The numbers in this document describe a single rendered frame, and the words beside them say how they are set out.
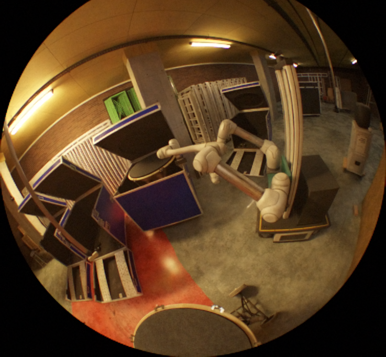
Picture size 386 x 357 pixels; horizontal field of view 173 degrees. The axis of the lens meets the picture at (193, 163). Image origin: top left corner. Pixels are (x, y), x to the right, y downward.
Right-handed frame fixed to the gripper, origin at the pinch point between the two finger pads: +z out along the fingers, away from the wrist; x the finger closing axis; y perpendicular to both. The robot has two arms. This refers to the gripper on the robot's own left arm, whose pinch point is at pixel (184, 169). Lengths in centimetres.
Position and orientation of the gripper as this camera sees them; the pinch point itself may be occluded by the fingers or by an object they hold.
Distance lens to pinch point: 151.6
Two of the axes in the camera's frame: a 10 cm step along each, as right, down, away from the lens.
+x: 9.3, -3.6, 0.1
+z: 3.4, 9.0, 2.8
